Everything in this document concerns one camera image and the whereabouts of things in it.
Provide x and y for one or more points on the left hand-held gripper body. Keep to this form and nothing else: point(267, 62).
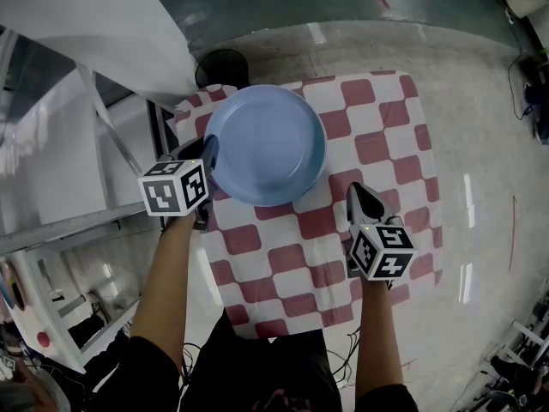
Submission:
point(163, 193)

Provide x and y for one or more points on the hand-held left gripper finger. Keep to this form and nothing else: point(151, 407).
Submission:
point(213, 159)
point(191, 150)

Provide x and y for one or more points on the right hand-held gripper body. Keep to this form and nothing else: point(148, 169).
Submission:
point(381, 251)

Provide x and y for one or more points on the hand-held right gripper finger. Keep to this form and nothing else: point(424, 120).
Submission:
point(355, 208)
point(377, 206)

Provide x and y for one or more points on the blue big plate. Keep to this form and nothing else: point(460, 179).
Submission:
point(266, 144)

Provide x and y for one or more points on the person's right forearm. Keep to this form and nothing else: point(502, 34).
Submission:
point(379, 337)

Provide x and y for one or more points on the person's left forearm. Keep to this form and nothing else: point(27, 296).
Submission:
point(167, 281)

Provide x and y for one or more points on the red white checkered tablecloth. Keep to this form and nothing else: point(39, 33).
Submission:
point(300, 251)

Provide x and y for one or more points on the white metal shelving rack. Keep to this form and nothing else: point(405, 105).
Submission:
point(64, 232)

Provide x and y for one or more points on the white square pillar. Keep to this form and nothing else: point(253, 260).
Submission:
point(107, 15)

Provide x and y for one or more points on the person's black shirt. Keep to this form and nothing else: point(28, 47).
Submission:
point(257, 371)

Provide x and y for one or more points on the red round knob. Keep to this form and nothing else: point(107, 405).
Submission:
point(43, 339)

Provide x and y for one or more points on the white paper roll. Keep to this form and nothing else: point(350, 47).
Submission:
point(525, 0)

